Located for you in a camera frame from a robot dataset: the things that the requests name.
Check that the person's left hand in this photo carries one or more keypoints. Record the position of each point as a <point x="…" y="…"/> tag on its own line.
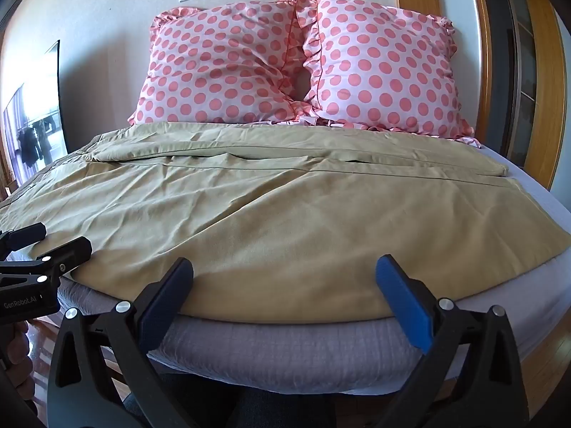
<point x="17" y="341"/>

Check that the grey bed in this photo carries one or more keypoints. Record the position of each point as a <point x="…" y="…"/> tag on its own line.
<point x="290" y="347"/>

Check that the wooden framed glass cabinet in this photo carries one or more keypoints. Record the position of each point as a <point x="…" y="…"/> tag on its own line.
<point x="535" y="76"/>

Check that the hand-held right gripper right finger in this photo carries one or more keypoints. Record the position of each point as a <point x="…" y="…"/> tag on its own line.
<point x="405" y="304"/>

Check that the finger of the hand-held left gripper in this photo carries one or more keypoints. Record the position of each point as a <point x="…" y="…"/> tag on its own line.
<point x="27" y="234"/>
<point x="67" y="253"/>

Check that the pink polka dot pillow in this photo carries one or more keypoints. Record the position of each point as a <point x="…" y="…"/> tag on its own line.
<point x="218" y="62"/>
<point x="379" y="67"/>

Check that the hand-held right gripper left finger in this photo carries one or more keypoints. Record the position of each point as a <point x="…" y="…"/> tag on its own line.
<point x="164" y="296"/>

